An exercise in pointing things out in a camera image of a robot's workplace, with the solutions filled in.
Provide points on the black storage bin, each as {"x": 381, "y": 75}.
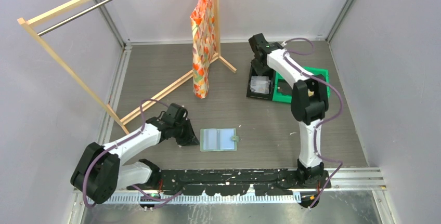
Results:
{"x": 269, "y": 96}

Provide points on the black cards in bin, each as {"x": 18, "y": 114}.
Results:
{"x": 284, "y": 88}

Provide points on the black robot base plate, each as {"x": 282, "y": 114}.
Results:
{"x": 230, "y": 182}

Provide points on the green bin right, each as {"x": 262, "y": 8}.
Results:
{"x": 320, "y": 74}

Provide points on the white cards in bin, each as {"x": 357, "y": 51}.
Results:
{"x": 260, "y": 84}

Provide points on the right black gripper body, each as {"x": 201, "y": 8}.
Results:
{"x": 260, "y": 68}

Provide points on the green bin middle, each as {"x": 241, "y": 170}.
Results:
{"x": 276, "y": 96}

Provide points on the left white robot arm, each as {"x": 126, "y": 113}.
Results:
{"x": 102, "y": 169}

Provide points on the orange floral hanging cloth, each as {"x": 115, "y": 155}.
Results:
{"x": 203, "y": 45}

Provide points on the wooden clothes rack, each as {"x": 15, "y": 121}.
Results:
{"x": 77, "y": 41}

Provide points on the green bin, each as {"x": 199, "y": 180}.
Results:
{"x": 276, "y": 96}
{"x": 320, "y": 74}

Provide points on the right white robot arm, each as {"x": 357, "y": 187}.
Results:
{"x": 309, "y": 102}

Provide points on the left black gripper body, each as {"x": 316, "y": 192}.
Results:
{"x": 182, "y": 132}

